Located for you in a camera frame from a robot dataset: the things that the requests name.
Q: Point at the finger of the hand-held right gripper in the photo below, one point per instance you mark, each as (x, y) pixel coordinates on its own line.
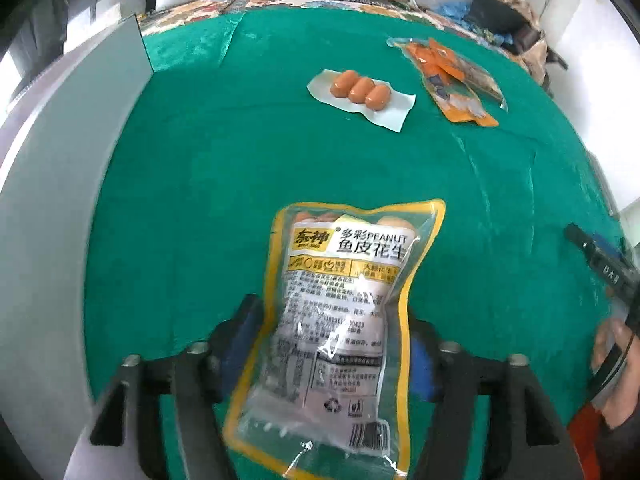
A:
(582, 240)

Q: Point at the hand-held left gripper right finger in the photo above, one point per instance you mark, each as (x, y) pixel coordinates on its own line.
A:
(419, 360)

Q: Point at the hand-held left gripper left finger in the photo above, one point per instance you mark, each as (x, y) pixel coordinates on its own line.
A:
(235, 355)

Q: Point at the yellow-edged clear peanut packet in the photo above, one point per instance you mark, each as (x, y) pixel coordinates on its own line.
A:
(330, 310)

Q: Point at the orange snack packet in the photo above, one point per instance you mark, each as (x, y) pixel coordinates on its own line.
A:
(450, 85)

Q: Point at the clear pack of three sausages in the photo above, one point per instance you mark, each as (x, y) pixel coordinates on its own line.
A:
(357, 90)

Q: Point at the person's right forearm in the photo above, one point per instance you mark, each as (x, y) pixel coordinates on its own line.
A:
(620, 450)

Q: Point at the person's right hand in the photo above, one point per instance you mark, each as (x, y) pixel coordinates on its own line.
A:
(606, 342)

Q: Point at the dark brown chair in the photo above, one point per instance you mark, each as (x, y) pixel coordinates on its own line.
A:
(555, 57)

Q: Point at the green satin table cloth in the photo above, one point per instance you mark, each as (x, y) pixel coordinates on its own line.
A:
(225, 160)

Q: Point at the beige patterned cloth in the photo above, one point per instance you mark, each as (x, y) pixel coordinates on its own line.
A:
(530, 45)

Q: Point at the black bag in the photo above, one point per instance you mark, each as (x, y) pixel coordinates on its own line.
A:
(495, 10)

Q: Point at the blue cloth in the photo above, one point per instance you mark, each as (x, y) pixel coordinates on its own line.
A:
(452, 10)

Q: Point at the orange floral bed sheet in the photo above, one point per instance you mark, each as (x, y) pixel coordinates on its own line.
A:
(190, 10)

